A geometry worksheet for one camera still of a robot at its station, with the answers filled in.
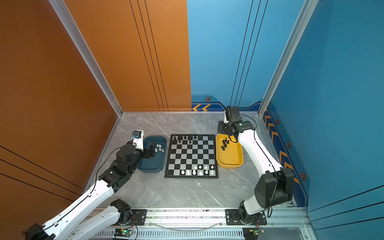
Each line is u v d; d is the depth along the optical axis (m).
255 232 0.70
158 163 0.85
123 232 0.71
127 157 0.55
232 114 0.62
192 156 0.94
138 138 0.64
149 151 0.68
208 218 0.75
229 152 0.97
